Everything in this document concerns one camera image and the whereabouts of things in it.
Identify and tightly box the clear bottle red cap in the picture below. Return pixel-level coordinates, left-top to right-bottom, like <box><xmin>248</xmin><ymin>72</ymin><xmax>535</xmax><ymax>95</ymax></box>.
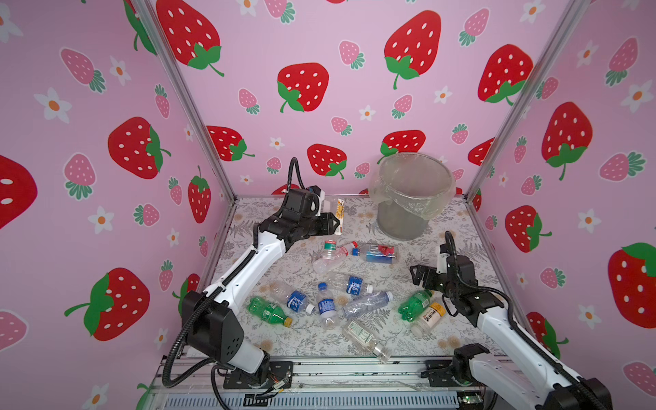
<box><xmin>312</xmin><ymin>240</ymin><xmax>358</xmax><ymax>274</ymax></box>

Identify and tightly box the white label bottle yellow cap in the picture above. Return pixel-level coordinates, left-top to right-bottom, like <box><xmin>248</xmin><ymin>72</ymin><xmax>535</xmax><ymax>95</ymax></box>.
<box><xmin>411</xmin><ymin>302</ymin><xmax>447</xmax><ymax>338</ymax></box>

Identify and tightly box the Fiji bottle red flower label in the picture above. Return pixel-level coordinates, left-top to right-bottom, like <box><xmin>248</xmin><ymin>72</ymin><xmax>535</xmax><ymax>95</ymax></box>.
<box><xmin>352</xmin><ymin>244</ymin><xmax>396</xmax><ymax>265</ymax></box>

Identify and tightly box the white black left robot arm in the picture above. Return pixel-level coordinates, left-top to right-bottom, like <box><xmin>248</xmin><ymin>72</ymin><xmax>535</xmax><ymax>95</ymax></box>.
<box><xmin>179</xmin><ymin>213</ymin><xmax>340</xmax><ymax>375</ymax></box>

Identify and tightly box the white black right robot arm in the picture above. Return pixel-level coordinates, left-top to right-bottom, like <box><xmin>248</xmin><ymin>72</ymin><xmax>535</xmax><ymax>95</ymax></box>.
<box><xmin>409</xmin><ymin>265</ymin><xmax>613</xmax><ymax>409</ymax></box>

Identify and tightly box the translucent plastic bin liner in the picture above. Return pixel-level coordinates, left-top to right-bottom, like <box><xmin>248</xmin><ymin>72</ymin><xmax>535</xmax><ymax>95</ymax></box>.
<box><xmin>369</xmin><ymin>152</ymin><xmax>456</xmax><ymax>220</ymax></box>

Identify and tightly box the green bottle right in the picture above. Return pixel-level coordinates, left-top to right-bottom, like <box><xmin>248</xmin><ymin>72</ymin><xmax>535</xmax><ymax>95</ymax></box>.
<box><xmin>398</xmin><ymin>290</ymin><xmax>433</xmax><ymax>322</ymax></box>

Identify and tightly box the clear bottle blue label white cap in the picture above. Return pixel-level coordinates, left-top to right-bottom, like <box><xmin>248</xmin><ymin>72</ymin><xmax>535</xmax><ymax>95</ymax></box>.
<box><xmin>330</xmin><ymin>273</ymin><xmax>373</xmax><ymax>297</ymax></box>

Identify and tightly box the clear bottle blue label left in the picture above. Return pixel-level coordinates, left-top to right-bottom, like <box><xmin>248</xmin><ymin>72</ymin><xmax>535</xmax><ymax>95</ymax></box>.
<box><xmin>269</xmin><ymin>281</ymin><xmax>315</xmax><ymax>314</ymax></box>

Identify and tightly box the upright bottle blue cap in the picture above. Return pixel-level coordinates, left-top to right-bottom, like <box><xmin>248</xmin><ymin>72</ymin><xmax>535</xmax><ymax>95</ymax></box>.
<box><xmin>317</xmin><ymin>282</ymin><xmax>338</xmax><ymax>330</ymax></box>

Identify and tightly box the crushed clear bottle white cap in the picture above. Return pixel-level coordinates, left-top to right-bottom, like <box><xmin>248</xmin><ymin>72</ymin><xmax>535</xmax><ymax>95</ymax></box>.
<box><xmin>343</xmin><ymin>291</ymin><xmax>394</xmax><ymax>319</ymax></box>

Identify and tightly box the clear square bottle green label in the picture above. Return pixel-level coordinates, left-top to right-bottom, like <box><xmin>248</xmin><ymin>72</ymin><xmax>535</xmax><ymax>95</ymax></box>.
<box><xmin>343</xmin><ymin>319</ymin><xmax>391</xmax><ymax>364</ymax></box>

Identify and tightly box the green bottle yellow cap left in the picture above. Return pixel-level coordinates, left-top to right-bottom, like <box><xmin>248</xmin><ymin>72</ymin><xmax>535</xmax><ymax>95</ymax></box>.
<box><xmin>248</xmin><ymin>297</ymin><xmax>293</xmax><ymax>328</ymax></box>

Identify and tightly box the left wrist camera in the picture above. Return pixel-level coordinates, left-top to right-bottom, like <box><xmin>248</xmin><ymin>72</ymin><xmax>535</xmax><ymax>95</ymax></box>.
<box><xmin>280</xmin><ymin>186</ymin><xmax>326</xmax><ymax>222</ymax></box>

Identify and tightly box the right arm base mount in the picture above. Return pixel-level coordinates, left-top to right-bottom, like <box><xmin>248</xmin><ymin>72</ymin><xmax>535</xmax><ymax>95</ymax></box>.
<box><xmin>420</xmin><ymin>343</ymin><xmax>490</xmax><ymax>387</ymax></box>

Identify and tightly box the grey wire mesh bin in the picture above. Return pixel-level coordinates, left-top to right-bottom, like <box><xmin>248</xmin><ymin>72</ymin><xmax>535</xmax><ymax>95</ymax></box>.
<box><xmin>376</xmin><ymin>152</ymin><xmax>456</xmax><ymax>242</ymax></box>

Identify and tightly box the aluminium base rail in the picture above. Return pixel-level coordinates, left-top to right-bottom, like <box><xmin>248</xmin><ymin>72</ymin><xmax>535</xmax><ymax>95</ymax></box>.
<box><xmin>143</xmin><ymin>356</ymin><xmax>537</xmax><ymax>409</ymax></box>

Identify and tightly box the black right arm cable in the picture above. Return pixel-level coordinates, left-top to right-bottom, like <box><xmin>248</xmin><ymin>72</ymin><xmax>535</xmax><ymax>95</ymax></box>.
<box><xmin>442</xmin><ymin>230</ymin><xmax>608</xmax><ymax>410</ymax></box>

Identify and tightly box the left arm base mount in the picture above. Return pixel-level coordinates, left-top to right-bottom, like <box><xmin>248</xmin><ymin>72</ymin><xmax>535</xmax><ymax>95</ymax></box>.
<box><xmin>223</xmin><ymin>350</ymin><xmax>294</xmax><ymax>392</ymax></box>

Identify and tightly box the aluminium left corner post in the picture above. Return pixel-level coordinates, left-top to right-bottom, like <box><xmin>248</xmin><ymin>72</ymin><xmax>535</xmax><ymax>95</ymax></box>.
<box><xmin>130</xmin><ymin>0</ymin><xmax>237</xmax><ymax>203</ymax></box>

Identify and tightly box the aluminium corner post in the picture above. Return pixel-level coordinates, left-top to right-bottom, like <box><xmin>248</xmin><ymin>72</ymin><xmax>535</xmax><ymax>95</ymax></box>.
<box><xmin>130</xmin><ymin>0</ymin><xmax>237</xmax><ymax>203</ymax></box>
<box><xmin>464</xmin><ymin>0</ymin><xmax>589</xmax><ymax>205</ymax></box>

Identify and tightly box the aluminium right corner post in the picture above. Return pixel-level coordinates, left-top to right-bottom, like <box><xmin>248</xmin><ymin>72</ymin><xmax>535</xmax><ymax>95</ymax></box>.
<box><xmin>464</xmin><ymin>0</ymin><xmax>589</xmax><ymax>205</ymax></box>

